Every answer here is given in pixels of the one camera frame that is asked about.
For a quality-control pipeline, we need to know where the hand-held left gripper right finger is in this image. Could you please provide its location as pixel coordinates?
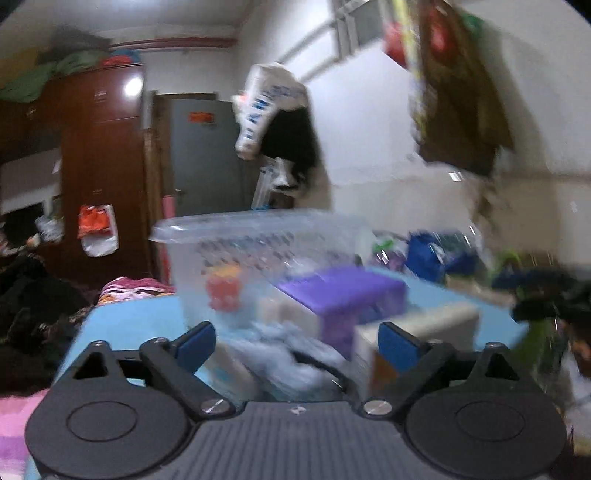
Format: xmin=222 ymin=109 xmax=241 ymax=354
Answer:
xmin=362 ymin=322 xmax=525 ymax=418

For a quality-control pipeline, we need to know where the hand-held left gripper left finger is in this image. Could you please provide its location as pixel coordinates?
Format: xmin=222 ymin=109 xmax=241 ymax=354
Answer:
xmin=69 ymin=322 xmax=236 ymax=418

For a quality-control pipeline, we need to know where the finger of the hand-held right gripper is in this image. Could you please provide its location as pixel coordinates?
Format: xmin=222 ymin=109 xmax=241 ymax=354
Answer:
xmin=492 ymin=270 xmax=550 ymax=292

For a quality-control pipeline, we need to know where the white carton box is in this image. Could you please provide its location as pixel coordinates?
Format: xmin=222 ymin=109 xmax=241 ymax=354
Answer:
xmin=353 ymin=302 xmax=481 ymax=400

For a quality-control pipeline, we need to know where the red orange packet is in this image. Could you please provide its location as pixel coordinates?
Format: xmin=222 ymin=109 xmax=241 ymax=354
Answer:
xmin=206 ymin=264 xmax=244 ymax=311

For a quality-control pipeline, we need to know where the purple box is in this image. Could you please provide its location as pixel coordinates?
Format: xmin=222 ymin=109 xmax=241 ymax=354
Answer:
xmin=276 ymin=268 xmax=409 ymax=358

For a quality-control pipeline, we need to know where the pink striped blanket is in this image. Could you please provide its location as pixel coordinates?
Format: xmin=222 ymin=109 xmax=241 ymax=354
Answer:
xmin=98 ymin=276 xmax=177 ymax=306

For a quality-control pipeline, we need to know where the grey white cloth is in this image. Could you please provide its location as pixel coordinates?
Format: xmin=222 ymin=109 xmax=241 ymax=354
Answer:
xmin=217 ymin=320 xmax=354 ymax=402

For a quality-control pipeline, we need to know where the blue bag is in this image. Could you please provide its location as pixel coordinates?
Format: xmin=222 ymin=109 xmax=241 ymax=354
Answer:
xmin=405 ymin=231 xmax=478 ymax=283

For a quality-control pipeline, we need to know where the clear plastic storage box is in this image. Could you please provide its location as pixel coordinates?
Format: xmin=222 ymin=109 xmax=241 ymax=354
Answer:
xmin=148 ymin=208 xmax=372 ymax=335

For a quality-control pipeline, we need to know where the orange white plastic bag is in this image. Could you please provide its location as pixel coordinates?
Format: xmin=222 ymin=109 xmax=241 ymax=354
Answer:
xmin=76 ymin=203 xmax=119 ymax=257

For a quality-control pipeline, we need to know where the dark cloth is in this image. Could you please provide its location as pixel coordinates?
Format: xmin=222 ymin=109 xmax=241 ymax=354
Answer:
xmin=0 ymin=253 xmax=95 ymax=395

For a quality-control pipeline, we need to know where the grey door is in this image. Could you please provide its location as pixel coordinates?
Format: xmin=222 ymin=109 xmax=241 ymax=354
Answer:
xmin=167 ymin=98 xmax=262 ymax=219

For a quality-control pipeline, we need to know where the brown wooden wardrobe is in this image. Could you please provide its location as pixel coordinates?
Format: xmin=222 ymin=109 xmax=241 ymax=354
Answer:
xmin=0 ymin=62 xmax=160 ymax=289

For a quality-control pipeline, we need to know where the brown hanging bag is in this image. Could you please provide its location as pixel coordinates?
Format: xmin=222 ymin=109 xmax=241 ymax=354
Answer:
xmin=406 ymin=0 xmax=516 ymax=179

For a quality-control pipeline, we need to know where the pink checked blanket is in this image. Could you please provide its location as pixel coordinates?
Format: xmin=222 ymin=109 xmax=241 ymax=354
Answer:
xmin=0 ymin=388 xmax=52 ymax=480

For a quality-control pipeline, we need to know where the black hanging garment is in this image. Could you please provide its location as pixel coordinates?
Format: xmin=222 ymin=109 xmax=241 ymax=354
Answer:
xmin=260 ymin=107 xmax=324 ymax=197

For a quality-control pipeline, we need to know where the white hanging jacket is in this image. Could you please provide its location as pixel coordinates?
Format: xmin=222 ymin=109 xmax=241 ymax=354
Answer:
xmin=232 ymin=61 xmax=311 ymax=161

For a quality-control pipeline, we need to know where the red plastic bag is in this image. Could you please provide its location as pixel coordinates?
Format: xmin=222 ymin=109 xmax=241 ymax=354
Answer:
xmin=382 ymin=19 xmax=411 ymax=66

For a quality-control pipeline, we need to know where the window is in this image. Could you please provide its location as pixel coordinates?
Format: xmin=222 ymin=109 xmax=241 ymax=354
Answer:
xmin=331 ymin=0 xmax=391 ymax=58

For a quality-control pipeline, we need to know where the green blanket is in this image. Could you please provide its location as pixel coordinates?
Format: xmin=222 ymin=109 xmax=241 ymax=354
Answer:
xmin=0 ymin=48 xmax=114 ymax=103

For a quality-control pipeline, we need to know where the pink wall pipe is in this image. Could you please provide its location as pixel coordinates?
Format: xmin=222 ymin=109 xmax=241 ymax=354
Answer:
xmin=110 ymin=33 xmax=240 ymax=51

